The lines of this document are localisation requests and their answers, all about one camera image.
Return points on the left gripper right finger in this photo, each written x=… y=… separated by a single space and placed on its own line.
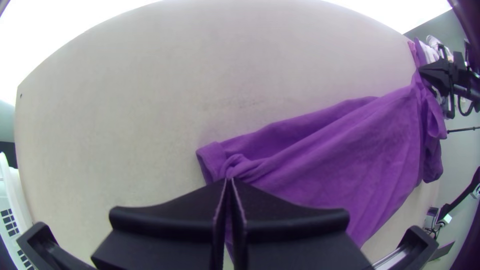
x=296 y=240

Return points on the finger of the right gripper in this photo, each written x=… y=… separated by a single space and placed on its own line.
x=440 y=75

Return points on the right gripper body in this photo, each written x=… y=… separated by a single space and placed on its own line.
x=467 y=84

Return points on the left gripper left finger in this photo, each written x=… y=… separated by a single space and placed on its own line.
x=165 y=236

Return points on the black t-shirt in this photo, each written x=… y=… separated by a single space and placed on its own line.
x=337 y=150

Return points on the pile of folded clothes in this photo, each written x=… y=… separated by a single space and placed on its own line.
x=431 y=47

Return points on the black tripod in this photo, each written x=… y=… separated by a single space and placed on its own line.
x=465 y=193

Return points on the white laundry basket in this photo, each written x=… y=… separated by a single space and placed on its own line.
x=9 y=221

